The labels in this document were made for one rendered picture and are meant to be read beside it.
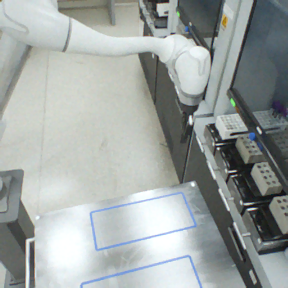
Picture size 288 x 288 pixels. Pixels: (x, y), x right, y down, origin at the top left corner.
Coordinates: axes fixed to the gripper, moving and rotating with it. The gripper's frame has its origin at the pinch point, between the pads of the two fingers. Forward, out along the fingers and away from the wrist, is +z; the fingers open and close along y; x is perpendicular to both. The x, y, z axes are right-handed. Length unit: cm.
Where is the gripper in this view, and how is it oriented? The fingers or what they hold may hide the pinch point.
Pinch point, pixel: (184, 136)
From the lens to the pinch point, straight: 133.1
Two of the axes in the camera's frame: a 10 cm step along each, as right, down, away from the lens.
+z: -0.2, 7.0, 7.1
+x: -9.9, 0.6, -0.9
